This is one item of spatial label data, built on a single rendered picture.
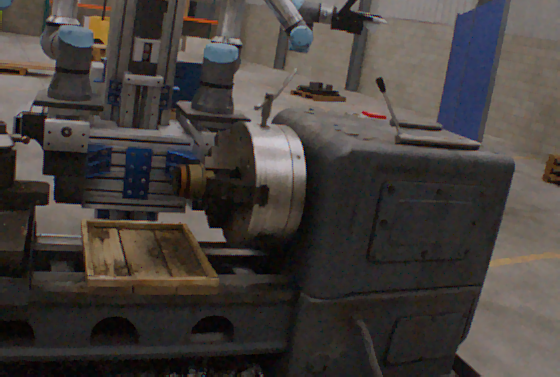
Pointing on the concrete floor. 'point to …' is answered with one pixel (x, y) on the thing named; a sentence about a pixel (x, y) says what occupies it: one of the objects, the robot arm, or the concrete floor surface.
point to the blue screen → (473, 68)
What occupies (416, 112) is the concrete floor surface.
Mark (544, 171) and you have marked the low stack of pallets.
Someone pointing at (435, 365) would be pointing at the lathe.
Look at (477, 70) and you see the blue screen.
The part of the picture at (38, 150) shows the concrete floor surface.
